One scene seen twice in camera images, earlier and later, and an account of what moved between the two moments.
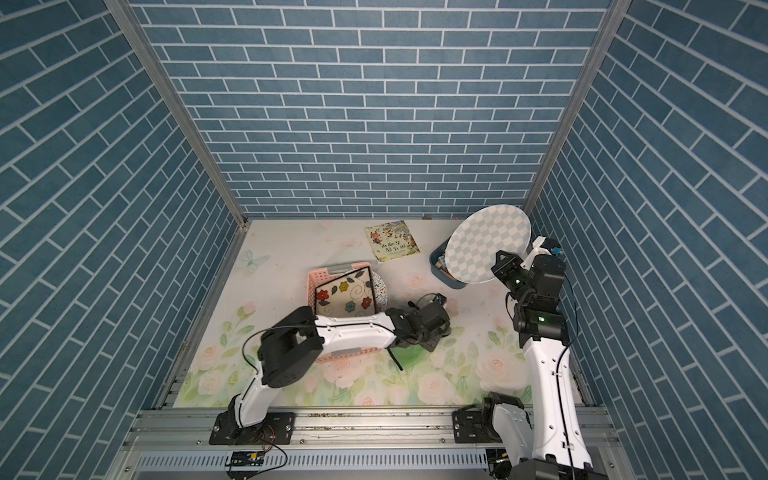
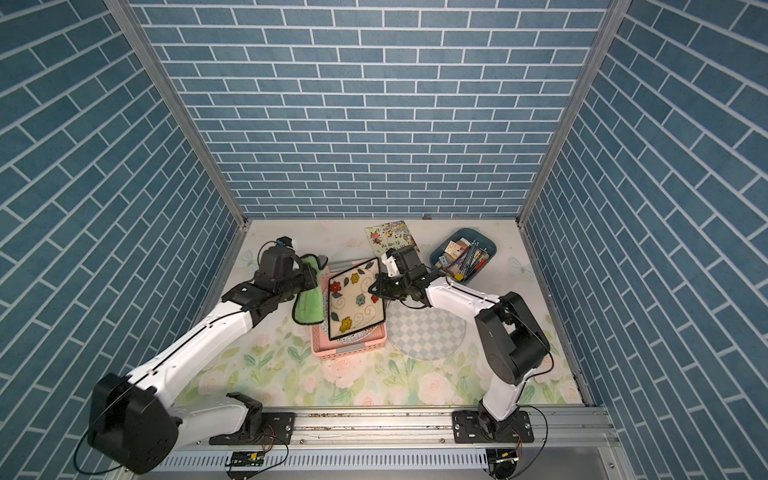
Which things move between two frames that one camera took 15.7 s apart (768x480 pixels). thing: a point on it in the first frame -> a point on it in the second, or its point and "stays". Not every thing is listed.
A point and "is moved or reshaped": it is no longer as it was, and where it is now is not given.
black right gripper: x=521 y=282 -> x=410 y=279
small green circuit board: x=247 y=458 stays
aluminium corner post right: x=616 y=15 stays
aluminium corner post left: x=142 y=44 stays
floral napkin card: x=391 y=240 stays
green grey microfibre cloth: x=409 y=357 -> x=309 y=304
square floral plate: x=347 y=294 stays
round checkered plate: x=472 y=246 is moved or reshaped
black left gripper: x=439 y=334 -> x=308 y=273
